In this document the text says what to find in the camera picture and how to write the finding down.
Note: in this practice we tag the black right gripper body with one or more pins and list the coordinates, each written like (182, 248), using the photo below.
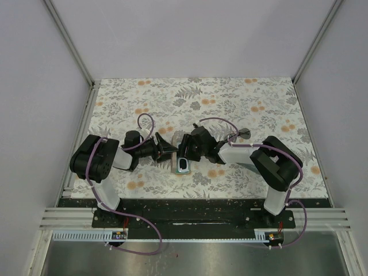
(194, 152)

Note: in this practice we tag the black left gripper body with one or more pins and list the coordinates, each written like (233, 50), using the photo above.
(149, 149)

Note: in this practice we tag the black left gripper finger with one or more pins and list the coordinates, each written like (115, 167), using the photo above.
(163, 145)
(162, 157)

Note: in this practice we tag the beige glasses case green lining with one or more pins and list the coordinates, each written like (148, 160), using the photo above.
(174, 159)

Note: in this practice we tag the black aviator sunglasses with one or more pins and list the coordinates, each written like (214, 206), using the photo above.
(243, 133)

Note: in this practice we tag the white framed sunglasses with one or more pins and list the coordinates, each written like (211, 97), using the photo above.
(183, 165)

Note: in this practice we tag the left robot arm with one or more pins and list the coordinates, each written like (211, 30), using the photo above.
(97, 156)

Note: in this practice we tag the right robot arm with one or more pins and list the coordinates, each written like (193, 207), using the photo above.
(280, 168)

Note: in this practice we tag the floral patterned table mat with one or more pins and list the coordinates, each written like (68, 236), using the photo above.
(265, 106)

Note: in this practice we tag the grey-blue glasses case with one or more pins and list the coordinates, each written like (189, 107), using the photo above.
(250, 167)

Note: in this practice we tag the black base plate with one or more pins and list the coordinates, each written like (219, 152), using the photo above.
(156, 214)

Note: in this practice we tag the white slotted cable duct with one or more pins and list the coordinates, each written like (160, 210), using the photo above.
(176, 233)

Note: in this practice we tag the aluminium rail profile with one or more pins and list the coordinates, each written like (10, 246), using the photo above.
(67, 218)

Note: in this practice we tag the left aluminium frame post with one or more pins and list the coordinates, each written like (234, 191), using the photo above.
(52, 10)

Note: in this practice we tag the aluminium frame post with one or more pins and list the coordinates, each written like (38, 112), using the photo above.
(52, 10)
(323, 29)

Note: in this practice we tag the right aluminium frame post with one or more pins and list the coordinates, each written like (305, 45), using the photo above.
(323, 29)

